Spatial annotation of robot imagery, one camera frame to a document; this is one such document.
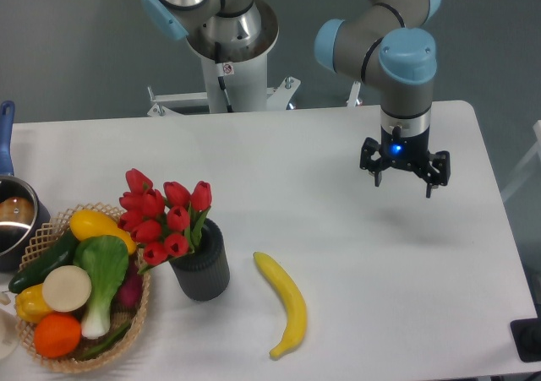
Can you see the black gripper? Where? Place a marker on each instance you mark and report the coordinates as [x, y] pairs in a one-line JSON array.
[[408, 154]]

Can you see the red tulip bouquet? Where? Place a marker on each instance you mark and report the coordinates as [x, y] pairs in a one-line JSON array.
[[166, 224]]

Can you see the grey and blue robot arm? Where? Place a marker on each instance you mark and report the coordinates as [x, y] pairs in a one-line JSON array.
[[387, 48]]

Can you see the dark grey ribbed vase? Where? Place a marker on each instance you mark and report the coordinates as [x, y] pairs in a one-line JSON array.
[[204, 275]]

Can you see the yellow banana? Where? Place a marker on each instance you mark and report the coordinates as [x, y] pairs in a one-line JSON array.
[[292, 301]]

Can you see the black device at table edge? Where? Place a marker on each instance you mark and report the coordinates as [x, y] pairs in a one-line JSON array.
[[526, 336]]

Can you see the purple red radish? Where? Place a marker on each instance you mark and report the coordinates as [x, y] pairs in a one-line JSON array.
[[130, 292]]

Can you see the green bok choy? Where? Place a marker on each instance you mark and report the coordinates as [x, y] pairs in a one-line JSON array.
[[105, 261]]

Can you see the yellow squash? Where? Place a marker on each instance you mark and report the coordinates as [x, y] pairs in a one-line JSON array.
[[85, 224]]

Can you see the dark green cucumber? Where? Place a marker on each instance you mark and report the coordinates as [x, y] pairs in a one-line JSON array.
[[59, 254]]

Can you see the woven wicker basket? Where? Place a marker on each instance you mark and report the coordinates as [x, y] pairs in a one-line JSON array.
[[42, 240]]

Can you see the green chili pepper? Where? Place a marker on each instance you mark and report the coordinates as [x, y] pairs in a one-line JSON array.
[[107, 344]]

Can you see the orange fruit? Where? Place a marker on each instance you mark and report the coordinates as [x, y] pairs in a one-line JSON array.
[[57, 335]]

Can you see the yellow bell pepper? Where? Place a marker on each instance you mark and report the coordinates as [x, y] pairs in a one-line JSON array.
[[31, 306]]

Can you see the white frame at right edge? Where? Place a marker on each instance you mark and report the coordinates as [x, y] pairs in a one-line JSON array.
[[524, 168]]

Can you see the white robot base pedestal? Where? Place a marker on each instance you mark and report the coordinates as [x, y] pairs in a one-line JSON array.
[[229, 88]]

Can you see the blue handled saucepan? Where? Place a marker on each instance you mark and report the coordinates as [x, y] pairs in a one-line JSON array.
[[22, 212]]

